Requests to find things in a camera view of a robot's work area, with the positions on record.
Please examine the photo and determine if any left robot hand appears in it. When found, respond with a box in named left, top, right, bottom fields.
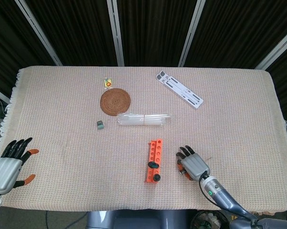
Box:
left=0, top=137, right=39, bottom=195

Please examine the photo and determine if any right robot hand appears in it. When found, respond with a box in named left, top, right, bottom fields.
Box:
left=176, top=145, right=211, bottom=182

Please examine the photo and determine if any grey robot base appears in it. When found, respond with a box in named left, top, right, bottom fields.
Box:
left=86, top=209, right=198, bottom=229

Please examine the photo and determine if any orange tube rack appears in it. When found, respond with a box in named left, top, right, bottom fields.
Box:
left=144, top=138, right=163, bottom=184

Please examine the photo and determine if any black trash bin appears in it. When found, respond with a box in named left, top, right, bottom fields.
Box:
left=190, top=209, right=232, bottom=229

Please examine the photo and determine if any beige woven tablecloth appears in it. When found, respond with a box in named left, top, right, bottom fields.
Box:
left=0, top=66, right=287, bottom=214

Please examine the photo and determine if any bundle of clear plastic tubes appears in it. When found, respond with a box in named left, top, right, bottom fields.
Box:
left=116, top=113, right=174, bottom=127

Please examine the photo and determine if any round woven brown coaster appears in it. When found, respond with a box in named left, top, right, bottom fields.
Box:
left=100, top=88, right=132, bottom=117

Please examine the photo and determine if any small yellow candy packet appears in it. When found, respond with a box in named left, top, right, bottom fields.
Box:
left=102, top=77, right=113, bottom=90

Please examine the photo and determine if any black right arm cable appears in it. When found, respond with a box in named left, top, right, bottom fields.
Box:
left=199, top=175, right=222, bottom=208

